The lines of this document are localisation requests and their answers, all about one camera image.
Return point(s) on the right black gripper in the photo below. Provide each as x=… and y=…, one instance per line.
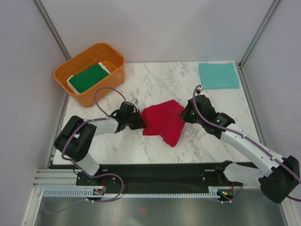
x=184, y=114

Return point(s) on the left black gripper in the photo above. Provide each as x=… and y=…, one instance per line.
x=140, y=124

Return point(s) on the red t shirt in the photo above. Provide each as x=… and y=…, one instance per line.
x=164, y=120

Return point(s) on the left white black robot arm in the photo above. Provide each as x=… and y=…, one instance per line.
x=76, y=137

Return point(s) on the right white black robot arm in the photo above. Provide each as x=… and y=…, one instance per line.
x=275, y=175

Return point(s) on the teal folded t shirt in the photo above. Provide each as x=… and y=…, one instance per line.
x=218, y=76

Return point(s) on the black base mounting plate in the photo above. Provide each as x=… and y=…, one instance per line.
x=159, y=178

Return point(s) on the orange plastic basket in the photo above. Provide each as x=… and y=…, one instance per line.
x=83, y=75

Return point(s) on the white slotted cable duct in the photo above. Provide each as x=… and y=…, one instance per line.
x=93, y=193

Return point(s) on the right aluminium frame post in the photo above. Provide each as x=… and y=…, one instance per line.
x=268, y=16

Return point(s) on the aluminium frame post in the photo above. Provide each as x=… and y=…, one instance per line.
x=50, y=25
x=268, y=16

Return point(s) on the left aluminium frame post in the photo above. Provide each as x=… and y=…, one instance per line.
x=50, y=25

